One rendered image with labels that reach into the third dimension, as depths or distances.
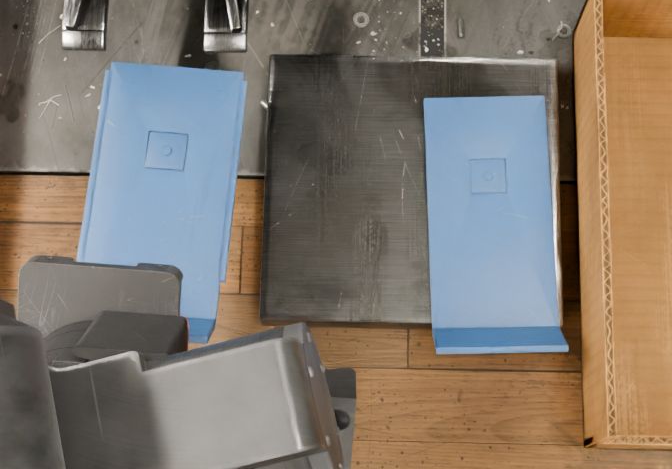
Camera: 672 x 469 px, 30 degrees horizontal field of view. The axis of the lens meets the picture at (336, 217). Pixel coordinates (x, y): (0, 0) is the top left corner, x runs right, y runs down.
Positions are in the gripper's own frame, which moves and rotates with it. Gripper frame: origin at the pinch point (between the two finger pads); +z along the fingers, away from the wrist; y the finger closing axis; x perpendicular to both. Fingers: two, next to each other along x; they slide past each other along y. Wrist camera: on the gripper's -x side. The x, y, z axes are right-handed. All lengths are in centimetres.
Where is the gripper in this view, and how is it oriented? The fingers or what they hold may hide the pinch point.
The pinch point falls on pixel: (132, 326)
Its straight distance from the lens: 61.2
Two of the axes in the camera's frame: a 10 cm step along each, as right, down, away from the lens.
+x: -10.0, -0.8, -0.1
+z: 0.1, -1.9, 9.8
